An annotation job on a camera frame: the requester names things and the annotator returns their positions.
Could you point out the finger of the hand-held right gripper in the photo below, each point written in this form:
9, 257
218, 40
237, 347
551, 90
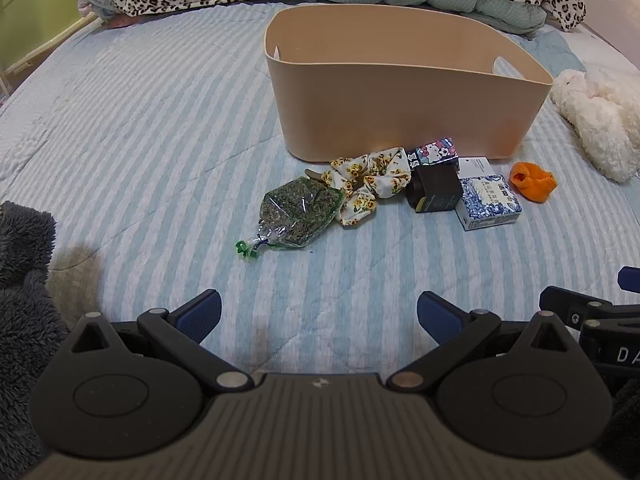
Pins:
631, 278
570, 302

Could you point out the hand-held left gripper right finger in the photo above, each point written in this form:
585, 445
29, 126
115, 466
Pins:
440, 317

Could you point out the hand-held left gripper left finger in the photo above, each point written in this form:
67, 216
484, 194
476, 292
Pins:
199, 314

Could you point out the orange small sock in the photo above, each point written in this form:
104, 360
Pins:
532, 182

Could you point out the blue and white patterned box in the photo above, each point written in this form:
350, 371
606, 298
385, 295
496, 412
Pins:
489, 201

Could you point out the black cardboard box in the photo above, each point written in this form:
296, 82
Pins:
436, 187

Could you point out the bag of dried green herbs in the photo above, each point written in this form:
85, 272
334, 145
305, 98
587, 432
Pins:
297, 212

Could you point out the floral fabric scrunchie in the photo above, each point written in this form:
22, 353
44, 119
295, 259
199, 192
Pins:
372, 177

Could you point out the plain white small box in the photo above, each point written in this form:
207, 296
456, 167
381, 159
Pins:
475, 166

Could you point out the blue striped bed quilt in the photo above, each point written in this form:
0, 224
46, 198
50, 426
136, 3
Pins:
165, 160

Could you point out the cartoon print small box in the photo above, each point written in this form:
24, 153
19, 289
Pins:
434, 154

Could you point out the white fluffy plush toy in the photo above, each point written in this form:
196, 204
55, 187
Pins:
597, 115

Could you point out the grey fleece blanket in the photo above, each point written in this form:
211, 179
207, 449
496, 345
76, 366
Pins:
22, 310

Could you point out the brown hair clip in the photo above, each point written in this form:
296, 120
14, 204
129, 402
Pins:
314, 175

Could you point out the beige plastic storage bin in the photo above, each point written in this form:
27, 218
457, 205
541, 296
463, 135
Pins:
400, 105

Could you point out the green quilted blanket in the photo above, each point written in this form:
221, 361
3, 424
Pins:
450, 2

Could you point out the pink crumpled cloth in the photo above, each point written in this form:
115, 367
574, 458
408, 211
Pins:
100, 5

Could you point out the white bed rail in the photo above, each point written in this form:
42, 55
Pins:
47, 45

